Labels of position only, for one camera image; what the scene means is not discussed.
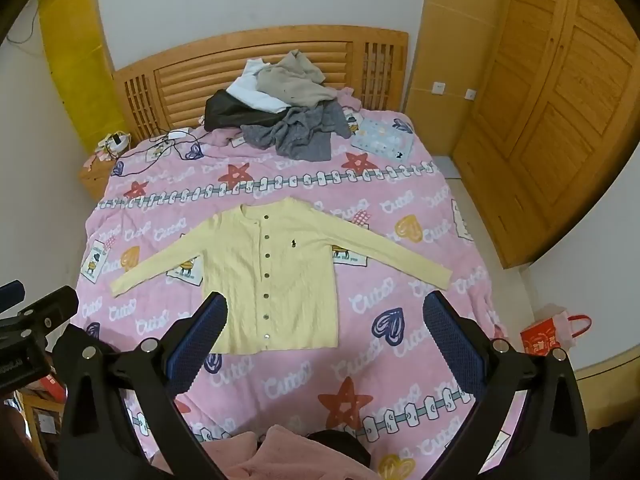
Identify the red box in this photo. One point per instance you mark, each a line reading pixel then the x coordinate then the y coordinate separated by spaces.
pixel 50 385

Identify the wooden slatted headboard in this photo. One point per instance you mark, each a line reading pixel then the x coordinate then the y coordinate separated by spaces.
pixel 200 70

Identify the yellow knit cardigan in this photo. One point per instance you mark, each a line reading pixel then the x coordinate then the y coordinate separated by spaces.
pixel 295 280

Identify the wooden shelf unit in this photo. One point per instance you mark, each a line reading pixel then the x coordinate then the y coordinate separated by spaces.
pixel 42 420

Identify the black garment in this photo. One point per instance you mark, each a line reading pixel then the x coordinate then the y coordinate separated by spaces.
pixel 230 112

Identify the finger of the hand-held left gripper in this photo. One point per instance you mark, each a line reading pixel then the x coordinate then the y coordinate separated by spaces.
pixel 50 307
pixel 10 296

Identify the dark cloth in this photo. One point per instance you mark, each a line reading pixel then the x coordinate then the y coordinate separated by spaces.
pixel 335 445

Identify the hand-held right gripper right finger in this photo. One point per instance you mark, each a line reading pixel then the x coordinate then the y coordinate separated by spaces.
pixel 452 345

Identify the red paper bag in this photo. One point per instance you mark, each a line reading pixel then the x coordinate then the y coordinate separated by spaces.
pixel 547 340

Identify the wooden nightstand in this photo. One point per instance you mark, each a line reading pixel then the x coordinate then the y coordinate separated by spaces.
pixel 97 177

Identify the pink fleece garment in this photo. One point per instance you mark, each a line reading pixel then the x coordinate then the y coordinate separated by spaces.
pixel 260 460

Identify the grey knit garment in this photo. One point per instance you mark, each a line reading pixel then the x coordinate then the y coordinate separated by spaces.
pixel 305 132

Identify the white wall socket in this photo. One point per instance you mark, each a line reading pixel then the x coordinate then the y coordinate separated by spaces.
pixel 438 88
pixel 470 94

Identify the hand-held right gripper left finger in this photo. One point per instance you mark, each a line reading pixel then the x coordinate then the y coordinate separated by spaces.
pixel 200 345

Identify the light blue printed cushion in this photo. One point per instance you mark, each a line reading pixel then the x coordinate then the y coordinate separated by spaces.
pixel 382 139

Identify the wooden wardrobe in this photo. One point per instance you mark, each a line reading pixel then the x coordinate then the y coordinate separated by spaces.
pixel 550 110

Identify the white garment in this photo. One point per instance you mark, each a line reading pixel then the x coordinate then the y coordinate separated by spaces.
pixel 250 90

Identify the white round device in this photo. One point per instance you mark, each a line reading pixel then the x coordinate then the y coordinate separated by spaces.
pixel 116 142

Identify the beige garment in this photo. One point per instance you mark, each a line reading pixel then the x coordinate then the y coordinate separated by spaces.
pixel 295 85

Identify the pink printed blanket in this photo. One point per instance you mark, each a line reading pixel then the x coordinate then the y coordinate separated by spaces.
pixel 425 260

